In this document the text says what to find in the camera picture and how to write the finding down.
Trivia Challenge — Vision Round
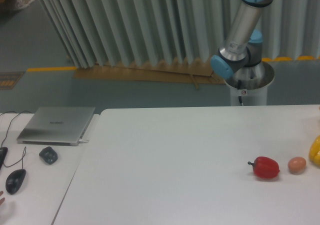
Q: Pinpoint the red bell pepper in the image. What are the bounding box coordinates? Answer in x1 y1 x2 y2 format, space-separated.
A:
247 156 280 179

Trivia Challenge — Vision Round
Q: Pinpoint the yellow bell pepper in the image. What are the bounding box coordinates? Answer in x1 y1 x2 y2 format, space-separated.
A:
308 135 320 167

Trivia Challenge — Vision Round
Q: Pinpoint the white usb plug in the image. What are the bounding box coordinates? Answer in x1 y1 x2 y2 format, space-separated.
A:
78 139 89 144

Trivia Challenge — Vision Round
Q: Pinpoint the black computer mouse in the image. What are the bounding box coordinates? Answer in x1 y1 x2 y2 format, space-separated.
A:
5 168 27 195

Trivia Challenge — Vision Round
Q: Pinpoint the silver laptop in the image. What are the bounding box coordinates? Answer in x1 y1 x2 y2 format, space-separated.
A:
16 106 95 146

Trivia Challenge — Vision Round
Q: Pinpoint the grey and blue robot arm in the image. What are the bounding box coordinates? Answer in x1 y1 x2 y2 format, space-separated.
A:
210 0 320 79

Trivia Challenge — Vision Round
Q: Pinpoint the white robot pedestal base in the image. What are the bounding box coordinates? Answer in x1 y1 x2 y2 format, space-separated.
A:
225 61 275 106

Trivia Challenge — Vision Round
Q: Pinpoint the black earbuds case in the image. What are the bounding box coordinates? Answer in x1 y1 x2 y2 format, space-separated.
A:
39 146 58 165

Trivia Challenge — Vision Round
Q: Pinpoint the grey folding partition screen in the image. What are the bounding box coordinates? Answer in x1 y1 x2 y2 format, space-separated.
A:
40 0 320 68

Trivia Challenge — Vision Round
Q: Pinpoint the brown cardboard sheet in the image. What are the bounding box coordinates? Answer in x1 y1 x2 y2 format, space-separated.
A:
73 65 225 89

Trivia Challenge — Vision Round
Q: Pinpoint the black keyboard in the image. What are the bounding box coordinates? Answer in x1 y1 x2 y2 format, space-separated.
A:
0 147 8 169

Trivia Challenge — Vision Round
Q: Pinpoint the brown egg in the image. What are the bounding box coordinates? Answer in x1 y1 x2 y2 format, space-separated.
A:
287 156 307 174

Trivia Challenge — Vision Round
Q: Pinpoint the black base cable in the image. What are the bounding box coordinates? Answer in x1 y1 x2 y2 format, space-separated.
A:
236 79 245 107

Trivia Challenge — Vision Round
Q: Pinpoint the person's hand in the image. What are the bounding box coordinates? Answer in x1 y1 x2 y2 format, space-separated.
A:
0 191 6 206

